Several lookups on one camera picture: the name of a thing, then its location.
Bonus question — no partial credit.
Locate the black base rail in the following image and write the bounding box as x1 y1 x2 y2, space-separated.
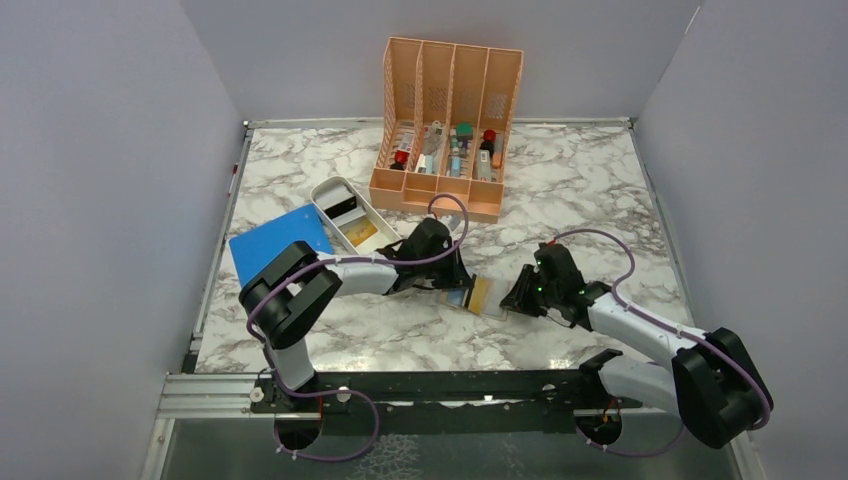
249 370 638 436

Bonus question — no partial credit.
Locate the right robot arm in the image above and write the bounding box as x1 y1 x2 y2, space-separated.
500 243 774 449

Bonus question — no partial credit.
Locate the blue notebook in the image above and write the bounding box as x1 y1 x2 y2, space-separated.
229 204 333 287

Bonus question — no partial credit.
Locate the white card in tray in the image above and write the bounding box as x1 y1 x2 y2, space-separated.
314 183 355 210

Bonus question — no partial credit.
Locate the peach desk organizer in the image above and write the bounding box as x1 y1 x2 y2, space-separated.
369 37 524 224

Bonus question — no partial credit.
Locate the beige card holder wallet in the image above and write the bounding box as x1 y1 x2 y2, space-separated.
439 275 514 321

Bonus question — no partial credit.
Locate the black card in tray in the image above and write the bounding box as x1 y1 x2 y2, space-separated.
324 196 358 219

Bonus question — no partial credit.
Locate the green capped bottle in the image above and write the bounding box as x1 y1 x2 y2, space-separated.
452 122 474 142

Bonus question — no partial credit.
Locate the gold card in tray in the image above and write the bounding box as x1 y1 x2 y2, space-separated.
344 218 378 247

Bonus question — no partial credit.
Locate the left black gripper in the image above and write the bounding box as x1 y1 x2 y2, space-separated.
417 241 474 290

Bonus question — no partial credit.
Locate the red capped item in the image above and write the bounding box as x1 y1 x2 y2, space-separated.
390 150 410 171

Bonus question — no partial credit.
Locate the red black bottle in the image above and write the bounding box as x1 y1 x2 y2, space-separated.
480 129 497 157

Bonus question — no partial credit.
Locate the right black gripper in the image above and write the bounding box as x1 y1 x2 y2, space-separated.
500 264 561 318

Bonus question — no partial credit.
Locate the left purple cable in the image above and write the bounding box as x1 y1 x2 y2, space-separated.
246 192 472 399

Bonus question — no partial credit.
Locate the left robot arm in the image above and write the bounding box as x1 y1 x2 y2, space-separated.
239 217 473 411

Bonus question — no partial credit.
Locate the white oblong tray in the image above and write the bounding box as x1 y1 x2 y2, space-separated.
310 176 402 255

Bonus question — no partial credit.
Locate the orange marker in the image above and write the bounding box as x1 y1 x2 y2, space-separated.
491 134 504 169

